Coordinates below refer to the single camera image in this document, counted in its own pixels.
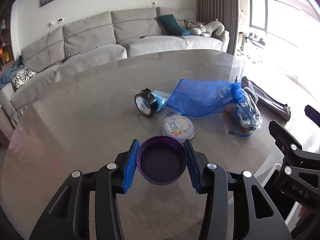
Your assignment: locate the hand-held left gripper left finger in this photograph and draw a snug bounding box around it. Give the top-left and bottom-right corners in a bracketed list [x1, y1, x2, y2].
[29, 139, 140, 240]

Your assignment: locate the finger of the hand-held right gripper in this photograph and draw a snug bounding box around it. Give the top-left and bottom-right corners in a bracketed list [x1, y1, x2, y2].
[269, 120, 304, 155]
[304, 105, 320, 127]

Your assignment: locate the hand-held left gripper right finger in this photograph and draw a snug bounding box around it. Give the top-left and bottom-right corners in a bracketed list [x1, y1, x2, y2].
[184, 139, 293, 240]

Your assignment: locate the purple plastic lid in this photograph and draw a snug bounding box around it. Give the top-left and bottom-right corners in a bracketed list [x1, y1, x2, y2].
[136, 135, 188, 186]

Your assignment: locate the clear plastic bag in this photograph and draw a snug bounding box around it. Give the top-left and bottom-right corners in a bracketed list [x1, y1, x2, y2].
[224, 87, 262, 132]

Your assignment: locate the round bear print tin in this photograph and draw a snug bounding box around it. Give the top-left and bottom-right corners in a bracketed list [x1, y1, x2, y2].
[162, 115, 196, 140]

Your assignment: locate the black tape roll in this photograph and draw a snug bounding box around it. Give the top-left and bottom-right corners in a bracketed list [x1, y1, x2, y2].
[134, 89, 158, 117]

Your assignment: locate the blue mesh drawstring bag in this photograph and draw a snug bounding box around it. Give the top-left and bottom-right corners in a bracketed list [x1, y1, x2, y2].
[166, 76, 250, 138]

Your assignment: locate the light blue plastic bag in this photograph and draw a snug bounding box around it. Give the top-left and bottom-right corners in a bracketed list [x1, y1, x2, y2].
[151, 90, 172, 112]

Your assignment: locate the grey chair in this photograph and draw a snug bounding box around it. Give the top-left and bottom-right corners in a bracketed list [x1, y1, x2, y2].
[241, 76, 292, 120]

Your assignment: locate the balcony window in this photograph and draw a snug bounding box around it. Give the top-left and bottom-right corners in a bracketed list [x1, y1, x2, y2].
[250, 0, 320, 49]

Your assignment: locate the grey fabric sofa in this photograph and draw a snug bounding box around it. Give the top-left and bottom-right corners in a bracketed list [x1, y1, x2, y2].
[0, 6, 230, 133]

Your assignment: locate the grey plush elephant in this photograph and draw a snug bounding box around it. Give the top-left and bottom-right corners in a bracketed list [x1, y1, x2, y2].
[190, 20, 225, 37]

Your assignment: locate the large floral cushion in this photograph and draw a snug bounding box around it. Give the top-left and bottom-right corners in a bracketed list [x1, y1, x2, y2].
[11, 67, 37, 90]

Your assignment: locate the small floral cushion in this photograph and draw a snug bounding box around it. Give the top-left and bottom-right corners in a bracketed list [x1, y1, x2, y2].
[184, 19, 206, 30]

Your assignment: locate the teal cushion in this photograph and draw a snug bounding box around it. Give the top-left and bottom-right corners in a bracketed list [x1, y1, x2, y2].
[157, 14, 190, 37]

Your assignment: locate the grey curtain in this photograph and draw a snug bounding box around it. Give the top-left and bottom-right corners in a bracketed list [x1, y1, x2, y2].
[196, 0, 239, 55]

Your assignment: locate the blue blanket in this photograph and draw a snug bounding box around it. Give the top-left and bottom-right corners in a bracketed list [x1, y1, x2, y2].
[0, 57, 24, 90]

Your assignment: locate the wooden shelf unit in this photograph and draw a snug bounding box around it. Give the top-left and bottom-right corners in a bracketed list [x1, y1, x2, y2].
[0, 11, 14, 74]

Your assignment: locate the black charging cable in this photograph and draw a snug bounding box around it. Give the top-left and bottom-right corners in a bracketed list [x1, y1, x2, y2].
[42, 24, 100, 72]

